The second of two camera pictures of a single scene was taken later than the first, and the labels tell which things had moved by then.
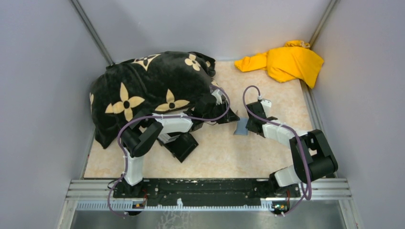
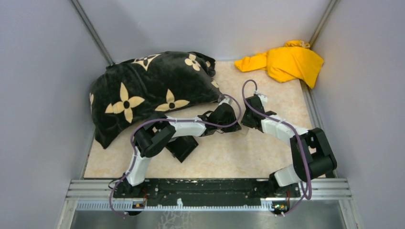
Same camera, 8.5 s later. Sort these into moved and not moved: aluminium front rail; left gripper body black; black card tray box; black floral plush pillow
Moved: left gripper body black
Not moved: black card tray box; aluminium front rail; black floral plush pillow
